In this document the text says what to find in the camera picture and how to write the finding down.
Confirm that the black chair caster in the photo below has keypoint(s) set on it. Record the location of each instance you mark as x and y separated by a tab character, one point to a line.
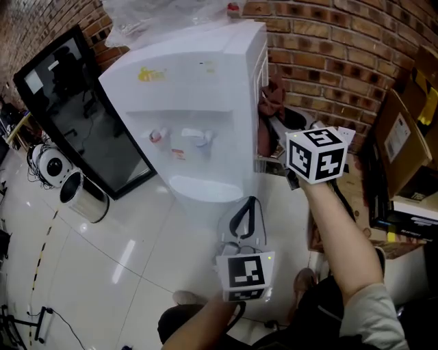
272	324

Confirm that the person's left forearm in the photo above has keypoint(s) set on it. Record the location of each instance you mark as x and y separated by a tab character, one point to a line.
195	328

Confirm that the white water dispenser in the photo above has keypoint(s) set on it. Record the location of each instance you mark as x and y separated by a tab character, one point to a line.
188	85

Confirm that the black floor stand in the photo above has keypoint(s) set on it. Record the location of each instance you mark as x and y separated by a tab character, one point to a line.
41	324

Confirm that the person's right forearm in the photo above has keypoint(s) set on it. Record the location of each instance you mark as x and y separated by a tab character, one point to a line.
342	239

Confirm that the yellow black striped tape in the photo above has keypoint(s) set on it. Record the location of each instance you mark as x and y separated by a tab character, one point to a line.
41	253

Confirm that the black flat box white lid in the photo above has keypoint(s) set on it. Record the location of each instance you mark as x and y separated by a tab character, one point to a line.
414	212

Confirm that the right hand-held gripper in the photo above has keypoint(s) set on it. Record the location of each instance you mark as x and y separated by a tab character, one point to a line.
315	154

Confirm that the person's left shoe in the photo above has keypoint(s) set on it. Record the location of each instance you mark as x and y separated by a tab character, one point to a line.
188	297

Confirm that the person's black shorts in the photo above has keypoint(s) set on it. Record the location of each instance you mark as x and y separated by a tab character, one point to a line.
318	307

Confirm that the black framed glass door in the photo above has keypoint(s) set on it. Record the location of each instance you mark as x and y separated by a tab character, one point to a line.
85	119

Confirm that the low wooden table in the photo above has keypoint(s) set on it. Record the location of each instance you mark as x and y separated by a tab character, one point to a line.
17	130

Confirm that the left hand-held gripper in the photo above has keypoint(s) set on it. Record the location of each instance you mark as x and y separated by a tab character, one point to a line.
246	273

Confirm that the red printed carton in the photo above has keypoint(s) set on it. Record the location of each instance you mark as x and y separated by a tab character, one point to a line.
356	191

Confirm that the white round device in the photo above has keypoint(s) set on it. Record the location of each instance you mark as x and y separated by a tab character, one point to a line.
34	154
54	167

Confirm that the steel trash can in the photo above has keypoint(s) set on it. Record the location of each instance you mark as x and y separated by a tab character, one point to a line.
89	205

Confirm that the brown wiping cloth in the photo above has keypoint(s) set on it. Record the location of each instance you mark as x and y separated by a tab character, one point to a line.
270	99

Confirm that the person's grey shirt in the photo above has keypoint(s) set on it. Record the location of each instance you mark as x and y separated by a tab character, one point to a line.
373	314

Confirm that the black printed carton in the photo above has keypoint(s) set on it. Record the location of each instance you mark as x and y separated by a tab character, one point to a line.
378	212

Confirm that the cardboard box with white label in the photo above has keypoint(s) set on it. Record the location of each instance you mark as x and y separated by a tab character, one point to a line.
397	143

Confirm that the person's shoe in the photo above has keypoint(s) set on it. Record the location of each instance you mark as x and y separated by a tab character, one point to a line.
304	280
188	297

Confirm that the plastic-wrapped water bottle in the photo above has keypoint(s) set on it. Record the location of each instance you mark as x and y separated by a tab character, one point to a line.
154	20

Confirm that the person's right shoe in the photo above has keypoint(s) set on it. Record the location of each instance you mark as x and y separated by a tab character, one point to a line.
304	280

